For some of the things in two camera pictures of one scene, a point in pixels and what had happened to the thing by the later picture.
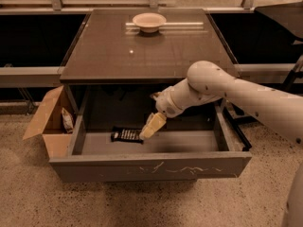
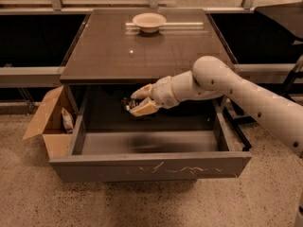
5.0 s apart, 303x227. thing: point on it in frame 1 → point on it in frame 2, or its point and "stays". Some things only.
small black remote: x=126 y=134 → x=129 y=103
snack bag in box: x=67 y=120 stays
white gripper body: x=166 y=104 → x=163 y=92
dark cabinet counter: x=109 y=48 stays
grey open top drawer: x=104 y=124 stays
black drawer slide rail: x=235 y=117 stays
